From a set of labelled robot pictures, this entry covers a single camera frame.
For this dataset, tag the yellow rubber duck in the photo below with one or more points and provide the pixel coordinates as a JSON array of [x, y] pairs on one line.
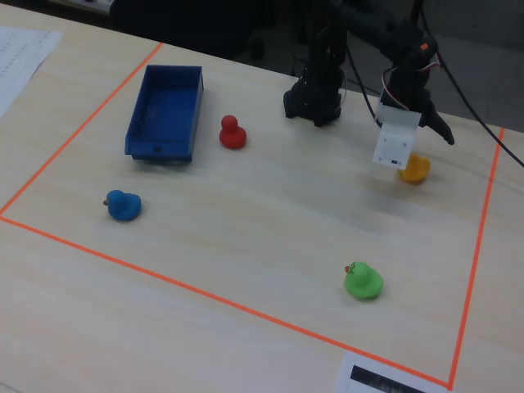
[[418, 170]]

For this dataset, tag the blue plastic box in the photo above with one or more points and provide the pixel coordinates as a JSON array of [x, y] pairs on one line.
[[165, 118]]

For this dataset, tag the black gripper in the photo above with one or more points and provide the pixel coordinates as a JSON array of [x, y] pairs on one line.
[[431, 111]]

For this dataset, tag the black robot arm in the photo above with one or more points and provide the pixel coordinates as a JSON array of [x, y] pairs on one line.
[[368, 28]]

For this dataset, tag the long orange tape strip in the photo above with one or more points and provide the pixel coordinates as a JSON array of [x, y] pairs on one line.
[[213, 295]]

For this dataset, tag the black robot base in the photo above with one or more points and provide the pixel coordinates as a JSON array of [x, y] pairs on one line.
[[313, 102]]

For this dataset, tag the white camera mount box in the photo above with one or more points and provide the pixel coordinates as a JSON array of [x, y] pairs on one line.
[[395, 139]]

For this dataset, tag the green rubber duck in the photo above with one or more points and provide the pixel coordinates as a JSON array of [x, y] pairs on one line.
[[362, 280]]

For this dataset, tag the blue rubber duck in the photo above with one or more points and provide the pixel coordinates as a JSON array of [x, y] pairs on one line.
[[123, 206]]

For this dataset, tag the paper with black bar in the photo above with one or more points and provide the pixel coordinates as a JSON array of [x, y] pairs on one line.
[[380, 378]]

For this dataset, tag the white printed paper sheet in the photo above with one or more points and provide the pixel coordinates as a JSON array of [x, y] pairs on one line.
[[20, 61]]

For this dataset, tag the red rubber duck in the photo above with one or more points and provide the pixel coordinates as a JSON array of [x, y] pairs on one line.
[[232, 135]]

